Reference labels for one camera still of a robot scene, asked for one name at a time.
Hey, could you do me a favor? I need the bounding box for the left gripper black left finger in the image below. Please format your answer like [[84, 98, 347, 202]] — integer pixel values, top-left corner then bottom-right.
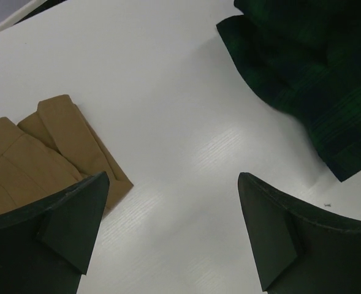
[[0, 172, 110, 293]]

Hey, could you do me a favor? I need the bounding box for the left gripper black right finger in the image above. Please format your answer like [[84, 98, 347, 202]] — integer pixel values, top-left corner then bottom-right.
[[238, 173, 361, 293]]

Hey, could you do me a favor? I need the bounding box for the dark green plaid skirt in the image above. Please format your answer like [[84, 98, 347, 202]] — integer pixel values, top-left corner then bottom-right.
[[216, 1, 361, 181]]

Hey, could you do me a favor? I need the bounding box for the folded tan skirt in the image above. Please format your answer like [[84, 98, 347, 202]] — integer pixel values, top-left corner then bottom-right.
[[0, 95, 133, 214]]

